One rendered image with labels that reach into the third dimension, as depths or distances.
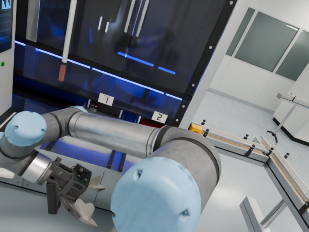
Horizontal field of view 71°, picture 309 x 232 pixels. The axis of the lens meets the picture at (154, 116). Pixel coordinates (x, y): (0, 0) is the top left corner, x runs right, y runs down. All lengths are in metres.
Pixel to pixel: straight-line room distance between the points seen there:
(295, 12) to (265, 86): 1.87
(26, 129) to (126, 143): 0.22
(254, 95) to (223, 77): 1.04
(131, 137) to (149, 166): 0.19
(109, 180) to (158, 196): 1.42
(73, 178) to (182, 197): 0.43
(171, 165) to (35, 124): 0.36
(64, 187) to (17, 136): 0.20
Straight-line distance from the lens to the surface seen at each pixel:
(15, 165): 0.66
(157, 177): 0.28
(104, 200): 1.85
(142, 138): 0.46
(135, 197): 0.30
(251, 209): 1.92
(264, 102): 6.95
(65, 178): 0.67
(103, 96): 1.32
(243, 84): 6.51
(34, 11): 1.35
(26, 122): 0.56
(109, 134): 0.51
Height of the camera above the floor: 1.61
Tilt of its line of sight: 26 degrees down
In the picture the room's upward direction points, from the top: 22 degrees clockwise
